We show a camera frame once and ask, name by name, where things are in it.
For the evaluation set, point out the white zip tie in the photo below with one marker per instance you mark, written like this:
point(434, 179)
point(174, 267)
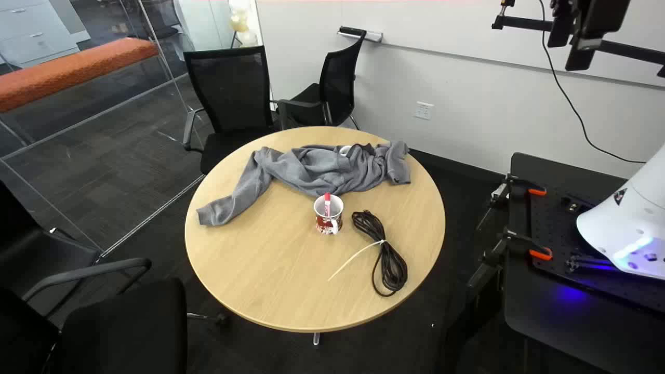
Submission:
point(361, 253)

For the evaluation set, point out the black office chair with armrests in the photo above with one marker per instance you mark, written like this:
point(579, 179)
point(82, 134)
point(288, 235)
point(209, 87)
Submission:
point(27, 235)

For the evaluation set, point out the small white wall box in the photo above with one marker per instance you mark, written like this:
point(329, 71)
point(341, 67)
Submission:
point(374, 36)

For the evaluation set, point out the orange bench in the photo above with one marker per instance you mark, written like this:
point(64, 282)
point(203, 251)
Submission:
point(70, 68)

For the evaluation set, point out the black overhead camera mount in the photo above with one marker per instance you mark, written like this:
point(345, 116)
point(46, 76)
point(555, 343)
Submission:
point(589, 27)

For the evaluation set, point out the black mesh office chair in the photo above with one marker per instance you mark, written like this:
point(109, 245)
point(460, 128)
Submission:
point(340, 76)
point(229, 90)

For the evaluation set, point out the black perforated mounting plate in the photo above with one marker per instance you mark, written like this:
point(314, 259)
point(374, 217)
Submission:
point(553, 235)

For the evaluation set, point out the black office chair chrome legs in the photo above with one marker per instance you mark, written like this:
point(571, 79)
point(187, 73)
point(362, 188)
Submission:
point(126, 332)

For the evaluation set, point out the metal table leg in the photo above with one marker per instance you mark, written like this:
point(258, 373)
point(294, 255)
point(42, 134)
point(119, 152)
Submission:
point(316, 340)

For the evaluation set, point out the red white marker pen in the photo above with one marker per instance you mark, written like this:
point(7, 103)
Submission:
point(328, 200)

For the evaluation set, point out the grey sweater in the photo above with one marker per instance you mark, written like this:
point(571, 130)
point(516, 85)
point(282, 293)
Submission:
point(325, 169)

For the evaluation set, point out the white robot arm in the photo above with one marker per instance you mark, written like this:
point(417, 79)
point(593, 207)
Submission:
point(624, 220)

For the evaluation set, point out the red mug white inside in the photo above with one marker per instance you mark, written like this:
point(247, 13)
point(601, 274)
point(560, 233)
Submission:
point(333, 225)

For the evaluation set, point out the white wall outlet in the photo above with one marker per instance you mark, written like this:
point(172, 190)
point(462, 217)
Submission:
point(425, 110)

